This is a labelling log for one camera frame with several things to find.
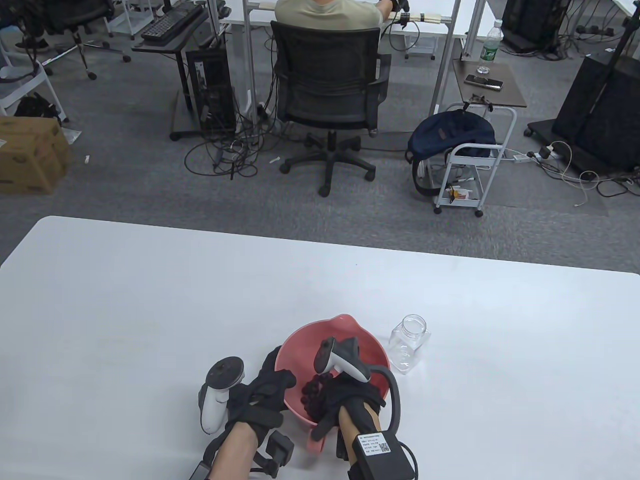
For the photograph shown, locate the person's left hand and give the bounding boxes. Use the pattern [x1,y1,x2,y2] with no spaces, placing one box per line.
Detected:
[225,346,298,434]

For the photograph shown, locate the person's right hand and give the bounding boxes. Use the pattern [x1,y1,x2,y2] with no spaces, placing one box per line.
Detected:
[310,372,389,442]

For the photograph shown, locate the pile of dark red cranberries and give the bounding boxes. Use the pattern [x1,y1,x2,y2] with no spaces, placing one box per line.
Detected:
[300,372,335,419]

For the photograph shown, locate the pink salad bowl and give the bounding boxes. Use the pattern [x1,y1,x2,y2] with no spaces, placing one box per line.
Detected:
[275,313,392,454]

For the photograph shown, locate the clear plastic jar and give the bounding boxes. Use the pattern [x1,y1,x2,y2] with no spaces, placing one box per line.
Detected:
[389,314,432,376]

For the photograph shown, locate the black right forearm band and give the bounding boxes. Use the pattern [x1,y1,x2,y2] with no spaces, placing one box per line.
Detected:
[347,431,419,480]

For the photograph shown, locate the person's left forearm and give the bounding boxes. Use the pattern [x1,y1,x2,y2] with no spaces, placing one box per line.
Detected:
[206,421,261,480]

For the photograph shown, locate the person's right forearm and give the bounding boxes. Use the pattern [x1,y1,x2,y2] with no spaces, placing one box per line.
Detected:
[338,403,382,455]

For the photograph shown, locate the grey white right controller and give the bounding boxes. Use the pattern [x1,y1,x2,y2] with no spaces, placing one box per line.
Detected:
[313,337,372,384]

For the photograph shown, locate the grey white controller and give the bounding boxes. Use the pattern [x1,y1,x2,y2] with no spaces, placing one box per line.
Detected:
[198,356,246,435]
[313,337,372,384]

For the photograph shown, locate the grey white left controller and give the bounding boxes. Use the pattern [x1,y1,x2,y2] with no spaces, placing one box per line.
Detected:
[198,356,246,435]

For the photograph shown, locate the white rolling cart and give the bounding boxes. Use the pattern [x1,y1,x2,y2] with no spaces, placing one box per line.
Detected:
[434,102,518,217]

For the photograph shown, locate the navy blue backpack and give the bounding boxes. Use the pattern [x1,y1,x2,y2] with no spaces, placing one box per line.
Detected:
[406,111,497,197]

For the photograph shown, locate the white power strip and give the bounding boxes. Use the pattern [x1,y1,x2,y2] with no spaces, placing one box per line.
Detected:
[510,149,557,164]

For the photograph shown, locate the black computer tower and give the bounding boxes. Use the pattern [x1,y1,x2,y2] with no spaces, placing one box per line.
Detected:
[186,45,237,134]

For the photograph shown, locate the black mesh office chair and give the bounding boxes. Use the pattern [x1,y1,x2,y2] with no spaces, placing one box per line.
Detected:
[270,20,392,197]

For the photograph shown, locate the dark rolling keyboard stand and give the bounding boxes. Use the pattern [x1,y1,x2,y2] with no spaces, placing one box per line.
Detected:
[131,5,227,141]

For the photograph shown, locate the brown cardboard box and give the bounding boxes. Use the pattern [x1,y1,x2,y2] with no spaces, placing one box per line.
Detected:
[0,116,76,195]

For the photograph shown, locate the brown side table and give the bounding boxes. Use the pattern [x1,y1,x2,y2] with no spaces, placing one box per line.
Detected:
[452,59,529,109]

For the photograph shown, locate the black smartphone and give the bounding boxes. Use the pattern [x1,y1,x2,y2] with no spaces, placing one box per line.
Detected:
[464,74,504,91]

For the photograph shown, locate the black bag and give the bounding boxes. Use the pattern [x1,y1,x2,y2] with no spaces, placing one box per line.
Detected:
[14,92,64,124]

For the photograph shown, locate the green label water bottle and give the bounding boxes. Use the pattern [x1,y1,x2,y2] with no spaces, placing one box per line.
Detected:
[476,19,505,75]

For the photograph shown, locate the black keyboard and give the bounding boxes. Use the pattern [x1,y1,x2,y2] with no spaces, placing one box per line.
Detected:
[141,4,205,42]

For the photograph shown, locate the black swivel chair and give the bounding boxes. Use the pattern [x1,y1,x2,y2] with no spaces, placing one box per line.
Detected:
[0,0,132,81]

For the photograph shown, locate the black stand pole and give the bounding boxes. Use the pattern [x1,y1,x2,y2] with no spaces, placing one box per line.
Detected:
[580,15,640,146]

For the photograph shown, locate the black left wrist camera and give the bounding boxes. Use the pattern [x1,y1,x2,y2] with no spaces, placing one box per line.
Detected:
[250,431,296,478]

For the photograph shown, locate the grey right wrist cable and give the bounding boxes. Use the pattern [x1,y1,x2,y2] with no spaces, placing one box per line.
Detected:
[370,365,402,436]

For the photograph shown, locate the tangle of black cables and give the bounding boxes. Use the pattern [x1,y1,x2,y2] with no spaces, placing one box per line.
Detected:
[184,100,282,181]

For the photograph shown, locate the white floor cable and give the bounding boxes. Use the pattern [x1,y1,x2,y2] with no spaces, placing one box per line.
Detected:
[549,141,602,209]

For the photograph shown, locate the white metal frame desk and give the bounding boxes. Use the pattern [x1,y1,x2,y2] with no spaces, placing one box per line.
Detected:
[217,0,489,126]

